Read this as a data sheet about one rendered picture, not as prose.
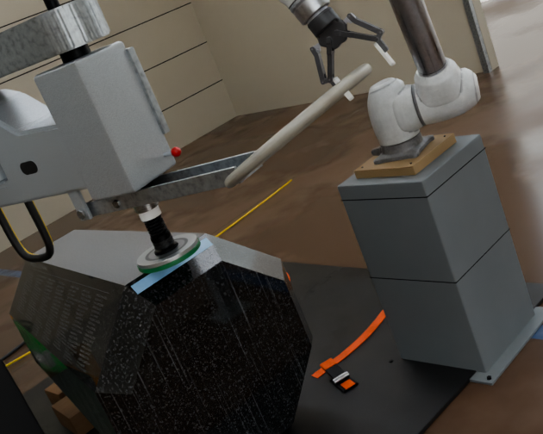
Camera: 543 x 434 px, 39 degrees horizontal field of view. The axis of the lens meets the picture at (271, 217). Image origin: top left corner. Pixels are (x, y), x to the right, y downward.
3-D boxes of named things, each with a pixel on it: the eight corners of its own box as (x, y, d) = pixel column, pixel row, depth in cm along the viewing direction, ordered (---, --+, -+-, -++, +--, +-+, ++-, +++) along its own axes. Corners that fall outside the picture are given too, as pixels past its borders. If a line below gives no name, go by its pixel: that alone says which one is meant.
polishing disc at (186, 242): (158, 271, 235) (156, 268, 234) (127, 266, 251) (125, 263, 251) (209, 238, 246) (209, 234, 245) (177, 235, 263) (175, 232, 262)
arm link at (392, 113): (381, 136, 289) (362, 83, 282) (427, 122, 282) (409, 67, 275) (376, 151, 275) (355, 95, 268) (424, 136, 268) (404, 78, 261)
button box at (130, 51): (147, 139, 243) (109, 54, 234) (152, 135, 245) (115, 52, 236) (165, 133, 238) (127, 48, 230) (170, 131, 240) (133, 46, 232)
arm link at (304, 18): (295, 8, 194) (310, 26, 194) (284, 11, 186) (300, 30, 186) (321, -16, 190) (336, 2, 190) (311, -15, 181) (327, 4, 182)
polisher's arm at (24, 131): (-15, 239, 281) (-82, 118, 266) (30, 211, 298) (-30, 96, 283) (118, 216, 237) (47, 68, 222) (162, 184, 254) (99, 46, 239)
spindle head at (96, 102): (64, 215, 249) (-1, 89, 235) (107, 187, 265) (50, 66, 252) (139, 201, 227) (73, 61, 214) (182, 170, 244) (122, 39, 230)
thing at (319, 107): (199, 215, 198) (191, 206, 198) (288, 142, 234) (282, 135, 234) (318, 114, 165) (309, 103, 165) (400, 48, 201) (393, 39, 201)
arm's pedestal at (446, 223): (448, 300, 339) (392, 138, 315) (553, 310, 302) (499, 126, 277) (384, 367, 310) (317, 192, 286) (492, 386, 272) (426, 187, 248)
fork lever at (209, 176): (77, 223, 250) (70, 210, 248) (115, 197, 264) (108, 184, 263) (234, 189, 208) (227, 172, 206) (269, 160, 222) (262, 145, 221)
